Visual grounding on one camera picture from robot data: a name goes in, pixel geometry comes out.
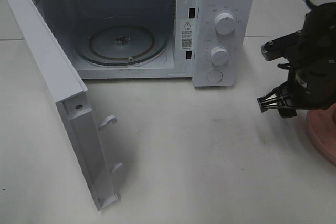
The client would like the white microwave oven body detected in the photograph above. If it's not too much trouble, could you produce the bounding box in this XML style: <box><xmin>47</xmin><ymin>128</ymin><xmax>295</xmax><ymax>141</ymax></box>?
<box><xmin>34</xmin><ymin>0</ymin><xmax>253</xmax><ymax>87</ymax></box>

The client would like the white warning label sticker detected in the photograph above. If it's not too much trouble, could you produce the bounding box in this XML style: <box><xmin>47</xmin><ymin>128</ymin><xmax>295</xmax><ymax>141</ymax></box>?
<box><xmin>178</xmin><ymin>19</ymin><xmax>196</xmax><ymax>50</ymax></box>

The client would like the white timer knob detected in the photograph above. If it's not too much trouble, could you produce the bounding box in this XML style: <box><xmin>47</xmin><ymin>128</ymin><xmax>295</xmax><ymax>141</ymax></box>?
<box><xmin>210</xmin><ymin>47</ymin><xmax>229</xmax><ymax>66</ymax></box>

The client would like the pink round plate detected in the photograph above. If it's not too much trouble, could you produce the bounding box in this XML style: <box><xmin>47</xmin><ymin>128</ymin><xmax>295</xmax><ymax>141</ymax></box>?
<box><xmin>306</xmin><ymin>104</ymin><xmax>335</xmax><ymax>166</ymax></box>

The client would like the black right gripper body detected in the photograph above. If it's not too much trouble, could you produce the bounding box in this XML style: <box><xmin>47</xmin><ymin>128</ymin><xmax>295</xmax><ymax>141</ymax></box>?
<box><xmin>261</xmin><ymin>3</ymin><xmax>335</xmax><ymax>118</ymax></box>

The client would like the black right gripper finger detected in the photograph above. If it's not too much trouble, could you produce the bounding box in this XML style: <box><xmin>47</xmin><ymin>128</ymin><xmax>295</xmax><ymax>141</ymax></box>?
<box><xmin>257</xmin><ymin>87</ymin><xmax>287</xmax><ymax>113</ymax></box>
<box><xmin>277</xmin><ymin>63</ymin><xmax>290</xmax><ymax>69</ymax></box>

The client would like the white upper power knob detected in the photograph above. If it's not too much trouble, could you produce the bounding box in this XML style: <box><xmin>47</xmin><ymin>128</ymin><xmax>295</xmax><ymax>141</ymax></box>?
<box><xmin>214</xmin><ymin>10</ymin><xmax>236</xmax><ymax>35</ymax></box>

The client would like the glass microwave turntable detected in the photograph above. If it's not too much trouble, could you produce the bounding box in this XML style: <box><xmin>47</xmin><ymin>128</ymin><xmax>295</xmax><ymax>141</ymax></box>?
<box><xmin>74</xmin><ymin>16</ymin><xmax>173</xmax><ymax>67</ymax></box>

